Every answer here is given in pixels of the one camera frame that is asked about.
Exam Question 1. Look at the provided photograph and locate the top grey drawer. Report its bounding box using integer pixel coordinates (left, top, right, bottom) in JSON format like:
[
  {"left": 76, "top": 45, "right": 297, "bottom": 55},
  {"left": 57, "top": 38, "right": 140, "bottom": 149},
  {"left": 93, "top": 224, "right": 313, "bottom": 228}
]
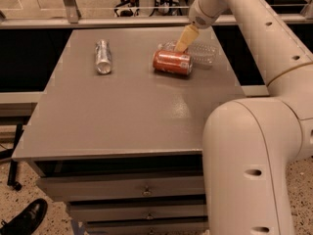
[{"left": 37, "top": 172, "right": 204, "bottom": 202}]

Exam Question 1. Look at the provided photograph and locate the bottom grey drawer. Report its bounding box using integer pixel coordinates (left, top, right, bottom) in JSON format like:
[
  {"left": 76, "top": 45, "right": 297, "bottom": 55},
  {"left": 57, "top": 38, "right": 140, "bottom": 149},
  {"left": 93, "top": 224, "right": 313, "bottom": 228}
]
[{"left": 85, "top": 216, "right": 208, "bottom": 235}]

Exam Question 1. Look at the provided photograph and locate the clear plastic water bottle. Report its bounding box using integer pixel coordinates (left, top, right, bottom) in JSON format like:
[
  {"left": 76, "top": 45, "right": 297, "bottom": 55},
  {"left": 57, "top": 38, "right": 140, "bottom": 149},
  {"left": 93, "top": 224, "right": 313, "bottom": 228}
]
[{"left": 157, "top": 41, "right": 216, "bottom": 66}]

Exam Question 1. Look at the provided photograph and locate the black stand leg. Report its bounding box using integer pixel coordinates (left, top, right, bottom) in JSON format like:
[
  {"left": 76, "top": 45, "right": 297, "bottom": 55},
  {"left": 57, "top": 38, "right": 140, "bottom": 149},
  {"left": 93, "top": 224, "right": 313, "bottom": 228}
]
[{"left": 7, "top": 123, "right": 24, "bottom": 192}]

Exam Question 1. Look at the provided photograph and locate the black leather shoe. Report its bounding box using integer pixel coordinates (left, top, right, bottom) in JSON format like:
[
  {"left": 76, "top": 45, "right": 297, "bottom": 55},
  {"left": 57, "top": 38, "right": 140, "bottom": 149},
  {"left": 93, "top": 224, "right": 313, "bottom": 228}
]
[{"left": 0, "top": 198, "right": 48, "bottom": 235}]

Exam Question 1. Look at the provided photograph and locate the grey drawer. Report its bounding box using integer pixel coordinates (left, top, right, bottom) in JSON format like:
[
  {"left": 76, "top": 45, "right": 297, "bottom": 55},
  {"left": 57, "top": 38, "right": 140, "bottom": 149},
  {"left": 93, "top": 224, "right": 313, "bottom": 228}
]
[
  {"left": 67, "top": 199, "right": 207, "bottom": 222},
  {"left": 37, "top": 172, "right": 204, "bottom": 202},
  {"left": 85, "top": 216, "right": 208, "bottom": 235}
]

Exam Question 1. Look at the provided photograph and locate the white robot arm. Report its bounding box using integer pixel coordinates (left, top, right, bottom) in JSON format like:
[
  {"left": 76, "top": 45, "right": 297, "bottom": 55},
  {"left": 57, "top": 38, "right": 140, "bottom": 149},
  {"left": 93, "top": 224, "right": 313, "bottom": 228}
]
[{"left": 189, "top": 0, "right": 313, "bottom": 235}]

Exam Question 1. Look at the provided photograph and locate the middle grey drawer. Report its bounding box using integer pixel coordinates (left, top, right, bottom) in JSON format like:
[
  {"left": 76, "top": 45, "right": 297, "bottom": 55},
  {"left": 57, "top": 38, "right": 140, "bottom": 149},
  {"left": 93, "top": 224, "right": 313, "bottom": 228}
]
[{"left": 67, "top": 199, "right": 207, "bottom": 222}]

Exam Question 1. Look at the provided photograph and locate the metal guard rail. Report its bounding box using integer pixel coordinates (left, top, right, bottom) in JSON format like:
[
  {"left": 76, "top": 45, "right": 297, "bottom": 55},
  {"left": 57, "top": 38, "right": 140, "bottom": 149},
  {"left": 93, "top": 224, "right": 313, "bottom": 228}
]
[{"left": 0, "top": 0, "right": 313, "bottom": 29}]

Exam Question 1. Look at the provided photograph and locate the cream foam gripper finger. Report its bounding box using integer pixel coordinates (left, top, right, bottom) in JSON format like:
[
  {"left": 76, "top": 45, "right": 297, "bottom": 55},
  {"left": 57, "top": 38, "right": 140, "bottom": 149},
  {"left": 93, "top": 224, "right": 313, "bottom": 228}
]
[{"left": 174, "top": 24, "right": 200, "bottom": 52}]

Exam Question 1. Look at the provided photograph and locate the silver aluminium can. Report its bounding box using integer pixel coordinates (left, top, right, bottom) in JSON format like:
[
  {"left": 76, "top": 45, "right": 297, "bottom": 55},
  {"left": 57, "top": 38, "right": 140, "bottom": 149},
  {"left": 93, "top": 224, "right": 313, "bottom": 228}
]
[{"left": 95, "top": 39, "right": 112, "bottom": 74}]

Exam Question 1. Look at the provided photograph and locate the grey drawer cabinet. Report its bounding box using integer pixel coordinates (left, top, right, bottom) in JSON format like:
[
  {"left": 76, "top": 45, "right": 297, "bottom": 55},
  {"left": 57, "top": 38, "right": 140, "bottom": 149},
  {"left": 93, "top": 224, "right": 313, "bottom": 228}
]
[{"left": 12, "top": 26, "right": 248, "bottom": 235}]

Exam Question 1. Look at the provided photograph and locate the orange soda can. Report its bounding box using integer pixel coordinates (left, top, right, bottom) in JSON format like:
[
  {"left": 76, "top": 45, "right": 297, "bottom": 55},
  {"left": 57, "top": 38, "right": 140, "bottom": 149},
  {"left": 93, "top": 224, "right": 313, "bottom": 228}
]
[{"left": 153, "top": 50, "right": 192, "bottom": 75}]

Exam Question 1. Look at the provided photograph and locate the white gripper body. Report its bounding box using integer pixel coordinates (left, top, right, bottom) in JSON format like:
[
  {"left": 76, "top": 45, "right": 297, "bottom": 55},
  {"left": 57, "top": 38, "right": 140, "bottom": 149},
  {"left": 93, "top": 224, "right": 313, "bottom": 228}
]
[{"left": 189, "top": 0, "right": 222, "bottom": 29}]

